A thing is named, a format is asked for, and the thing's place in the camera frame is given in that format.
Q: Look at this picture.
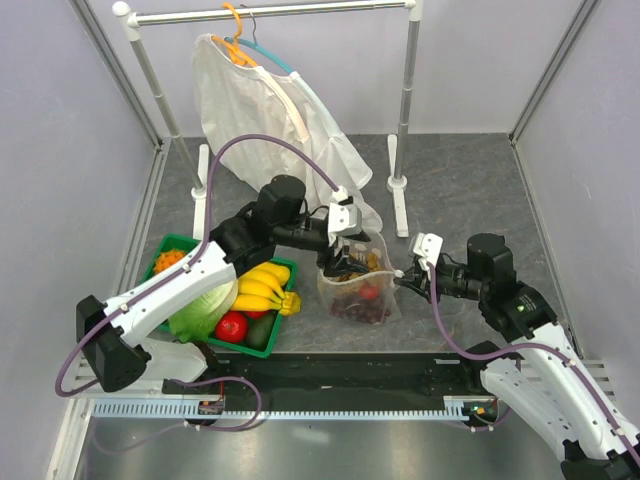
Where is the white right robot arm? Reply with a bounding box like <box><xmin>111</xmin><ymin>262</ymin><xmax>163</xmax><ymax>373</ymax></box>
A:
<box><xmin>396</xmin><ymin>233</ymin><xmax>639</xmax><ymax>479</ymax></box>

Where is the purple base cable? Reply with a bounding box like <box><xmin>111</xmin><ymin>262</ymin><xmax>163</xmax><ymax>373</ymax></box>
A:
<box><xmin>462</xmin><ymin>392</ymin><xmax>514</xmax><ymax>434</ymax></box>
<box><xmin>92</xmin><ymin>377</ymin><xmax>264</xmax><ymax>454</ymax></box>

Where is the clear dotted zip top bag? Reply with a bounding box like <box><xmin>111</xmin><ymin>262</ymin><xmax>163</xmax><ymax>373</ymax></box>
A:
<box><xmin>317</xmin><ymin>231</ymin><xmax>401</xmax><ymax>325</ymax></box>

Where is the purple grape bunch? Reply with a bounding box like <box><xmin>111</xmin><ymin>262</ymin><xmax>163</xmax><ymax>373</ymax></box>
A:
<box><xmin>329</xmin><ymin>297</ymin><xmax>392</xmax><ymax>324</ymax></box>

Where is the yellow banana bunch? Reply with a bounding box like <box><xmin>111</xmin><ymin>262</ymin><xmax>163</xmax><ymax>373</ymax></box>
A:
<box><xmin>231</xmin><ymin>262</ymin><xmax>301</xmax><ymax>316</ymax></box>

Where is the grey slotted cable duct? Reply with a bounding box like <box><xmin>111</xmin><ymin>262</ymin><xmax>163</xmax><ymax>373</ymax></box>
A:
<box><xmin>91</xmin><ymin>398</ymin><xmax>471</xmax><ymax>422</ymax></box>

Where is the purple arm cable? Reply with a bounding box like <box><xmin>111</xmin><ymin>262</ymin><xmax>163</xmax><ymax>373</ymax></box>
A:
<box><xmin>427</xmin><ymin>259</ymin><xmax>640</xmax><ymax>466</ymax></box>
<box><xmin>53</xmin><ymin>133</ymin><xmax>346</xmax><ymax>399</ymax></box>

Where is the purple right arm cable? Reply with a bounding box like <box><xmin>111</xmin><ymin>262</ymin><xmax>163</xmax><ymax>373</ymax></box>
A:
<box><xmin>427</xmin><ymin>259</ymin><xmax>640</xmax><ymax>466</ymax></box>

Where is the dark green avocado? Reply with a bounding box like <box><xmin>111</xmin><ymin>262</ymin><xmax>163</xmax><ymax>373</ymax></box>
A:
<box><xmin>245</xmin><ymin>312</ymin><xmax>277</xmax><ymax>351</ymax></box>

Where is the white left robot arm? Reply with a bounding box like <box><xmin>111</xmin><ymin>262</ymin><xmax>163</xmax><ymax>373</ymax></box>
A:
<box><xmin>76</xmin><ymin>175</ymin><xmax>368</xmax><ymax>393</ymax></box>

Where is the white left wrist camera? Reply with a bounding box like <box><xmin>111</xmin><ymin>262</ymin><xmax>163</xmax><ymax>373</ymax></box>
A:
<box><xmin>327</xmin><ymin>186</ymin><xmax>363</xmax><ymax>246</ymax></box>

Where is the green plastic basket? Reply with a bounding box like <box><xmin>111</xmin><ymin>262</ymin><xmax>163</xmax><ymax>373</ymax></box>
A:
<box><xmin>140</xmin><ymin>234</ymin><xmax>283</xmax><ymax>358</ymax></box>

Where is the green lettuce head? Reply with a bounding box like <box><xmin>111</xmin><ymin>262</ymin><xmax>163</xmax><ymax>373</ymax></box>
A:
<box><xmin>168</xmin><ymin>281</ymin><xmax>238</xmax><ymax>343</ymax></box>

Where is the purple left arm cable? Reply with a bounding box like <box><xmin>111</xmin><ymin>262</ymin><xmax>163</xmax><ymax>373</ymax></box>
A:
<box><xmin>53</xmin><ymin>133</ymin><xmax>346</xmax><ymax>399</ymax></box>

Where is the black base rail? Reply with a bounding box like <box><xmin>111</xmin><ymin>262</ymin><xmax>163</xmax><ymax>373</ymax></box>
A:
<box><xmin>162</xmin><ymin>353</ymin><xmax>507</xmax><ymax>422</ymax></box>

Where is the red yellow mango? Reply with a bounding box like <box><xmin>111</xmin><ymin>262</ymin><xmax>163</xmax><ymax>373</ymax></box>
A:
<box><xmin>358</xmin><ymin>283</ymin><xmax>380</xmax><ymax>301</ymax></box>

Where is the orange clothes hanger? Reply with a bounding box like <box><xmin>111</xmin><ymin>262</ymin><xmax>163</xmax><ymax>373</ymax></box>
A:
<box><xmin>211</xmin><ymin>2</ymin><xmax>258</xmax><ymax>68</ymax></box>

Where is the orange spiky fruit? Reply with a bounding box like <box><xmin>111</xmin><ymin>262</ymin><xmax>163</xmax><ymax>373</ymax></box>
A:
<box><xmin>152</xmin><ymin>249</ymin><xmax>186</xmax><ymax>275</ymax></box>

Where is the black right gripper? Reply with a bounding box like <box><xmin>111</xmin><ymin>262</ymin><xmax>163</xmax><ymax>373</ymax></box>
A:
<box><xmin>394</xmin><ymin>255</ymin><xmax>488</xmax><ymax>304</ymax></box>

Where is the silver clothes rack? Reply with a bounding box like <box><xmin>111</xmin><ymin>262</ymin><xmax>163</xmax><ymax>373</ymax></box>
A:
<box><xmin>112</xmin><ymin>1</ymin><xmax>424</xmax><ymax>238</ymax></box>

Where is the teal clothes hanger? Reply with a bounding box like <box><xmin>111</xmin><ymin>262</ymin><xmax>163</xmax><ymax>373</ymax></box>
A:
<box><xmin>238</xmin><ymin>38</ymin><xmax>295</xmax><ymax>75</ymax></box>

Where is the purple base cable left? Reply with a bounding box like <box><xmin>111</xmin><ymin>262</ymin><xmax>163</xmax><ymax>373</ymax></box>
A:
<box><xmin>92</xmin><ymin>377</ymin><xmax>264</xmax><ymax>454</ymax></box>

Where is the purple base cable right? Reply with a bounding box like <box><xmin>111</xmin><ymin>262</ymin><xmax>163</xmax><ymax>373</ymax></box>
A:
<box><xmin>462</xmin><ymin>392</ymin><xmax>514</xmax><ymax>434</ymax></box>

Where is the brown longan bunch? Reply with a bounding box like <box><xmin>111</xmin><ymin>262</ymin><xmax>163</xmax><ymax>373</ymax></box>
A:
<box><xmin>338</xmin><ymin>245</ymin><xmax>382</xmax><ymax>282</ymax></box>

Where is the red tomato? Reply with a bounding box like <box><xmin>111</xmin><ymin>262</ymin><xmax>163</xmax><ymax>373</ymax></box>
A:
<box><xmin>214</xmin><ymin>311</ymin><xmax>249</xmax><ymax>344</ymax></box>

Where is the white hanging shirt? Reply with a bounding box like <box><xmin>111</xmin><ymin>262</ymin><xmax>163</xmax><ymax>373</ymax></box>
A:
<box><xmin>192</xmin><ymin>35</ymin><xmax>383</xmax><ymax>232</ymax></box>

